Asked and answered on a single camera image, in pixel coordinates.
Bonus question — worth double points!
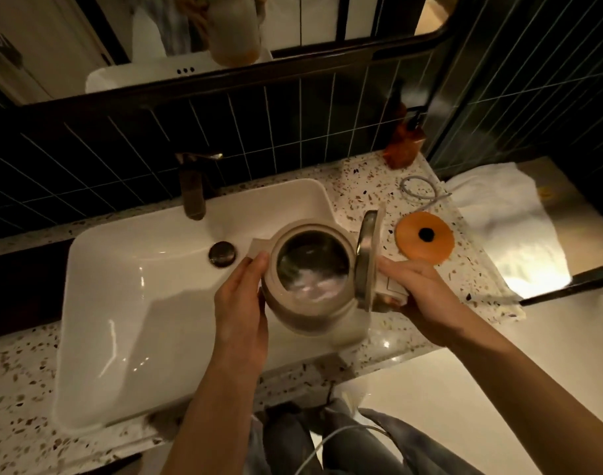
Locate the black framed wall mirror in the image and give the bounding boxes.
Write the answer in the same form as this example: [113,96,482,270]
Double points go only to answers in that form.
[0,0,455,114]

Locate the person's left hand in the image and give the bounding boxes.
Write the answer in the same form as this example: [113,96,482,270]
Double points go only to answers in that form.
[214,251,271,365]

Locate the white kettle base cable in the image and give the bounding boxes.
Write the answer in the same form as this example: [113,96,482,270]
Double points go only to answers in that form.
[398,175,454,214]

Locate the orange round kettle base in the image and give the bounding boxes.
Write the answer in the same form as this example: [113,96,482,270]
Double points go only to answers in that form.
[394,211,455,266]

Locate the person's right hand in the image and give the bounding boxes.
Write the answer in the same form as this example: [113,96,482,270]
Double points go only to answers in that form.
[376,257,469,348]

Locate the person's grey trousers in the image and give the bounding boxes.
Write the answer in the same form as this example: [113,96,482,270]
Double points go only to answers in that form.
[246,397,473,475]

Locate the metal sink drain stopper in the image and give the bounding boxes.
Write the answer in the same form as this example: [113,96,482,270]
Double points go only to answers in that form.
[208,240,237,269]

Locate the person's right forearm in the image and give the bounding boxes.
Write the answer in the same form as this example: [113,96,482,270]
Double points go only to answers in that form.
[432,322,603,475]

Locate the white ceramic sink basin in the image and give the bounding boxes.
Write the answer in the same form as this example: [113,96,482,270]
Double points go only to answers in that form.
[53,178,372,437]

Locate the person's left forearm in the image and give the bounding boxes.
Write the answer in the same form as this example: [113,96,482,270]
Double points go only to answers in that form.
[161,343,269,475]

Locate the beige electric kettle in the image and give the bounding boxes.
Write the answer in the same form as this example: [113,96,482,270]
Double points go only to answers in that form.
[251,209,412,350]

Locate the amber soap pump bottle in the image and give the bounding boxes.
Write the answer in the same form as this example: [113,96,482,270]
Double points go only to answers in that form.
[382,106,429,170]

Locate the thin white cable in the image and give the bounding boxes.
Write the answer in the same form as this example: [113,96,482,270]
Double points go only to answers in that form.
[306,423,392,475]

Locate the white towel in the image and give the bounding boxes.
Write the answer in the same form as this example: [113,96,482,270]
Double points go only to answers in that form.
[442,161,573,300]

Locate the black metal door bar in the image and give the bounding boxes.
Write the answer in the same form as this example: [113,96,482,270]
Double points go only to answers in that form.
[518,261,603,307]

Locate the dark metal faucet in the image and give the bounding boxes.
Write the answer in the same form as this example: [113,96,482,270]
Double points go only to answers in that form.
[175,151,224,222]

